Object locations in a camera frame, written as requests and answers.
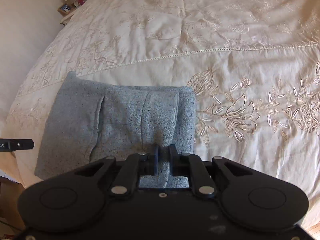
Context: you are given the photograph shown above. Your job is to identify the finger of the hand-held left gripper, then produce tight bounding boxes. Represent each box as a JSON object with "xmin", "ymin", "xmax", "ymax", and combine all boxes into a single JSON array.
[{"xmin": 8, "ymin": 138, "xmax": 35, "ymax": 152}]

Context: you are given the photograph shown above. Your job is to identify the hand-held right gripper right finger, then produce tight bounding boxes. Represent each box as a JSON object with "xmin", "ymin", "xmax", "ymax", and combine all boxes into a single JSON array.
[{"xmin": 168, "ymin": 144, "xmax": 253, "ymax": 201}]

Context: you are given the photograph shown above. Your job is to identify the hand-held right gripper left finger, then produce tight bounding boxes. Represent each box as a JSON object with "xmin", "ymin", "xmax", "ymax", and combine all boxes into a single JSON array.
[{"xmin": 72, "ymin": 144, "xmax": 161, "ymax": 201}]

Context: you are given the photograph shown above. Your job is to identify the grey speckled pants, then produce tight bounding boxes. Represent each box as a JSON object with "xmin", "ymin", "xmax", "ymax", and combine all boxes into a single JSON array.
[{"xmin": 34, "ymin": 71, "xmax": 196, "ymax": 189}]

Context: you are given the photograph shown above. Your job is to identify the cream embroidered bedspread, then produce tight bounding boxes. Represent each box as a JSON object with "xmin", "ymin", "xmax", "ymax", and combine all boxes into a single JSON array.
[{"xmin": 0, "ymin": 0, "xmax": 320, "ymax": 230}]

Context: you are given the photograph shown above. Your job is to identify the white wooden nightstand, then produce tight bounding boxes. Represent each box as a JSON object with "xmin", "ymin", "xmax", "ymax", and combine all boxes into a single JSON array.
[{"xmin": 59, "ymin": 2, "xmax": 84, "ymax": 26}]

